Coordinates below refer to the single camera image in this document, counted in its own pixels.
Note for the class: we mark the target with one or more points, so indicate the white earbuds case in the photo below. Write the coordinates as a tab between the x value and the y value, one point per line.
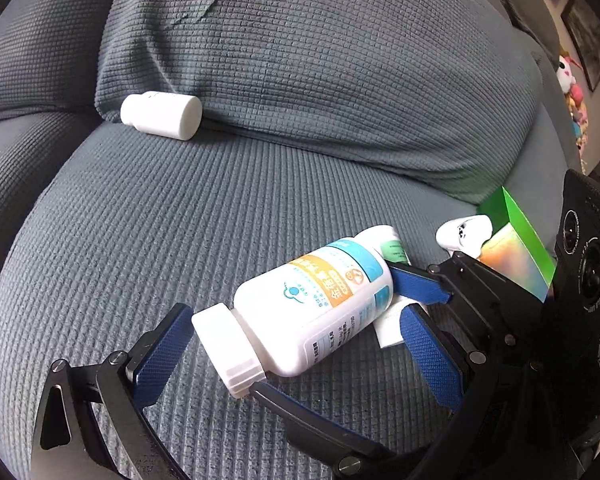
462	235

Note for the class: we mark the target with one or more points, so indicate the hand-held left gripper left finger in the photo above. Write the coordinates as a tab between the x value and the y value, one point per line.
160	352

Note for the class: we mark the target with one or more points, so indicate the grey sofa cushion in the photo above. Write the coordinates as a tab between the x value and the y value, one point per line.
330	70

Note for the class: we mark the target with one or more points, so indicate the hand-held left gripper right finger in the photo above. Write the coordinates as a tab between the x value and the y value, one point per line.
430	355

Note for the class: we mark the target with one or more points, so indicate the dark framed wall picture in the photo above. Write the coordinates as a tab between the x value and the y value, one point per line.
587	35

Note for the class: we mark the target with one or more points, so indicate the large white labelled pill bottle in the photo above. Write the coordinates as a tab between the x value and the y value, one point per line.
310	305

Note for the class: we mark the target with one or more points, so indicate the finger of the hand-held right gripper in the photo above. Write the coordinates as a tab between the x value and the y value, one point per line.
420	285
305	410

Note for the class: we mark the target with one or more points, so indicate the small plain white bottle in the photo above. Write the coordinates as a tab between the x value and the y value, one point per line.
162	116

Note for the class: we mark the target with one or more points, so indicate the white bottle with green label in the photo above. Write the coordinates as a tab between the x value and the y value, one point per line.
391	247

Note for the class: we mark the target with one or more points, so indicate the green holographic box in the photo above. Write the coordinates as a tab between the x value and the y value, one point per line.
517	255

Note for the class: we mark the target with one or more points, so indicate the colourful plush toys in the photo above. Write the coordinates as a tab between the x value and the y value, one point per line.
572	100

